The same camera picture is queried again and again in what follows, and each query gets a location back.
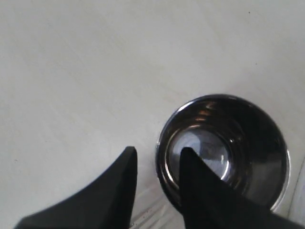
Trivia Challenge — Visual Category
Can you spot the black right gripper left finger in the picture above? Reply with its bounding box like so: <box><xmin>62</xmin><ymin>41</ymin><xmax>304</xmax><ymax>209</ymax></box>
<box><xmin>16</xmin><ymin>146</ymin><xmax>138</xmax><ymax>229</ymax></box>

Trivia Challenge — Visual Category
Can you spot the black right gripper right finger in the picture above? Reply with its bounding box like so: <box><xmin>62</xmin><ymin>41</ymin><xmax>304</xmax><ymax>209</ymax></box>
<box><xmin>179</xmin><ymin>147</ymin><xmax>303</xmax><ymax>229</ymax></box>

